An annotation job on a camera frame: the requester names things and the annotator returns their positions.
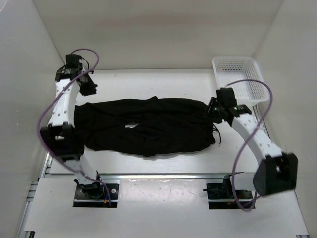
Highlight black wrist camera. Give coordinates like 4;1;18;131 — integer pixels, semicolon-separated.
216;87;237;107
65;54;82;68

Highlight aluminium front frame rail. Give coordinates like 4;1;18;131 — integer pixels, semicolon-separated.
37;173;256;180

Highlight white perforated plastic basket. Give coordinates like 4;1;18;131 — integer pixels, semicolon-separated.
212;56;269;108

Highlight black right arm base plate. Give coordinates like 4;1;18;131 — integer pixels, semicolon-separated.
203;183;254;210

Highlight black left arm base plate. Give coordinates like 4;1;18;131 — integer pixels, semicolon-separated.
73;179;119;208

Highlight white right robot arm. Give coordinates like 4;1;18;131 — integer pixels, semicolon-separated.
206;97;298;198

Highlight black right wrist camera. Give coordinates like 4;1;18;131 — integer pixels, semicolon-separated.
216;87;237;107

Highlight black trousers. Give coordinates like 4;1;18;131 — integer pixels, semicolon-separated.
74;97;216;157

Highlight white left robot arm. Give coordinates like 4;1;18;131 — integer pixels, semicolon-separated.
39;66;105;199

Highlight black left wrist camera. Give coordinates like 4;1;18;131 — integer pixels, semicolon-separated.
65;54;82;68

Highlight aluminium left frame rail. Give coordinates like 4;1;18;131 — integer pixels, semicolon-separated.
15;152;52;238

